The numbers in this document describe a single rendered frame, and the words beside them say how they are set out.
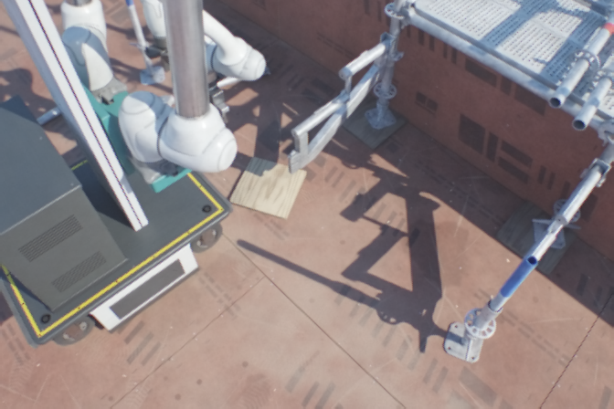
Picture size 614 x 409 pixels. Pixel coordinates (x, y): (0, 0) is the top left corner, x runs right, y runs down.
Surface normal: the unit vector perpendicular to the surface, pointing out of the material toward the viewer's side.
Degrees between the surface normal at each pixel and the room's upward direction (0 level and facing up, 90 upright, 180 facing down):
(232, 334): 0
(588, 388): 0
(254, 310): 0
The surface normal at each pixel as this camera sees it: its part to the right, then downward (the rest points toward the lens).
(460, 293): 0.00, -0.60
